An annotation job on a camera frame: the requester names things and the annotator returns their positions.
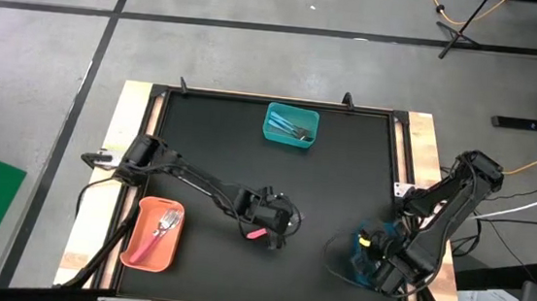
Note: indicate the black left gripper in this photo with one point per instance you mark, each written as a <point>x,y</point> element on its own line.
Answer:
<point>273,212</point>

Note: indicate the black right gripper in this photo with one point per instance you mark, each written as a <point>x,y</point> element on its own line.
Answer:
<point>390,263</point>

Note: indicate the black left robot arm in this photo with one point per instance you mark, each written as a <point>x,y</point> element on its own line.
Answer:
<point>197,181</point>

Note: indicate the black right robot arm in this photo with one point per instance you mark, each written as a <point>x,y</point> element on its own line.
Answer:
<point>437,224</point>

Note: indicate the blue plastic bin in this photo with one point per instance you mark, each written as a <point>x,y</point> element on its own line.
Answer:
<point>354,265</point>

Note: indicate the orange plastic bin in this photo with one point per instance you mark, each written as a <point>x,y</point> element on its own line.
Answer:
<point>167,254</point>

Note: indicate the teal plastic bin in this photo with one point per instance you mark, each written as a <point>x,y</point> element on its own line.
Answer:
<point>300,116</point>

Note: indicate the black table clamp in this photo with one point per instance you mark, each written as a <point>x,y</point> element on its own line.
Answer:
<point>184,86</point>
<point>348,101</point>

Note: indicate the black tripod stand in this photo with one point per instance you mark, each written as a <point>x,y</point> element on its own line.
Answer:
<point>456,34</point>

